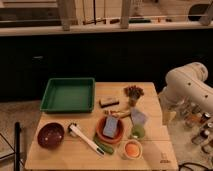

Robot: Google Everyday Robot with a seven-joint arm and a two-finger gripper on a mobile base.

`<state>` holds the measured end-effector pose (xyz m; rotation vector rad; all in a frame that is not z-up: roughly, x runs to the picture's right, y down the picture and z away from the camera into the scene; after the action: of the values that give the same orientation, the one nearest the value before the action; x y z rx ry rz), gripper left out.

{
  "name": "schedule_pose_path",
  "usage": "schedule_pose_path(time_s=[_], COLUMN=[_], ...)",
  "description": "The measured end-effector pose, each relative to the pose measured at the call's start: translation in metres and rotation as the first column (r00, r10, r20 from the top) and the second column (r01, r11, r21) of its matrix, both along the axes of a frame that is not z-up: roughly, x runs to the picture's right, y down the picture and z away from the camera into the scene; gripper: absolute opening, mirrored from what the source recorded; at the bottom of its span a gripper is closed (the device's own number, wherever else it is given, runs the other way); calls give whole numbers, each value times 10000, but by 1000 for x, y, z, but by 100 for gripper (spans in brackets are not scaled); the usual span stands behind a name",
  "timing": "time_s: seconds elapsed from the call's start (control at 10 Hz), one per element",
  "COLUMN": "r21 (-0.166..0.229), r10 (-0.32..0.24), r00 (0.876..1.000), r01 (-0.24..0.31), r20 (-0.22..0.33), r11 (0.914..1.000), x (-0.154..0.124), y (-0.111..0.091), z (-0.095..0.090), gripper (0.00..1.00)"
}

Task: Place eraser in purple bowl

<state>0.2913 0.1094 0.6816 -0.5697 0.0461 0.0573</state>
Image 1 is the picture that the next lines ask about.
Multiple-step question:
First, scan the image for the brown brush toy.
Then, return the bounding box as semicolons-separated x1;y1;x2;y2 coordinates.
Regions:
124;85;144;107

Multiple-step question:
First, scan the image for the light blue cloth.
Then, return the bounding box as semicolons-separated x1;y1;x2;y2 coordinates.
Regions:
130;107;147;125

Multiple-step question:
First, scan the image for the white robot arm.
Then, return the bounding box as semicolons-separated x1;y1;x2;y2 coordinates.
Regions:
158;62;213;125

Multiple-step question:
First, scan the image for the white handled kitchen tool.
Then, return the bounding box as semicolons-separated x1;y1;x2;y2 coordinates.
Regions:
68;123;105;156

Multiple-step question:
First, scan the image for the cup with orange content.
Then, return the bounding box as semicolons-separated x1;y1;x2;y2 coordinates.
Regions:
123;140;142;160

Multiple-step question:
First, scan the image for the orange bowl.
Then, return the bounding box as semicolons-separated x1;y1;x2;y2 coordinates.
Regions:
96;116;124;144

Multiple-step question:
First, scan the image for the green cucumber toy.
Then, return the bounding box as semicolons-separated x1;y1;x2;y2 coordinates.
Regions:
93;135;114;155

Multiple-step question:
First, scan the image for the black pole stand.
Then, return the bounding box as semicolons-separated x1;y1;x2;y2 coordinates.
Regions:
14;122;21;171

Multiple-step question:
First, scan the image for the green cup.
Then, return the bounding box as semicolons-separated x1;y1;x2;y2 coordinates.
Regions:
131;125;145;140

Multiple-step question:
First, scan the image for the blue sponge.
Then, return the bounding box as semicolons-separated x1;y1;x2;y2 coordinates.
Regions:
103;116;118;138

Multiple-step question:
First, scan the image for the purple bowl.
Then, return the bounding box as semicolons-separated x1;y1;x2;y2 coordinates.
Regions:
37;123;65;149

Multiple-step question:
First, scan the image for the yellow banana toy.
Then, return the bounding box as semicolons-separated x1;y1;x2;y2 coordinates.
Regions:
104;110;131;118

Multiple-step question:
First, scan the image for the green plastic tray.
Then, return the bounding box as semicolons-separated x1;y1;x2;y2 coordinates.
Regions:
40;78;95;113

